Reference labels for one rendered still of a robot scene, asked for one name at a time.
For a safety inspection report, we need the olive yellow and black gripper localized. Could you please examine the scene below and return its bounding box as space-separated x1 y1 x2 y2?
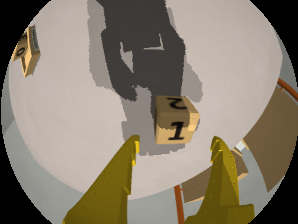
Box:
62 135 255 224

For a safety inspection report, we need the tan number cube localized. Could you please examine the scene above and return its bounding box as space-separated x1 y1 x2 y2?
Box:
12 32 28 62
154 95 200 144

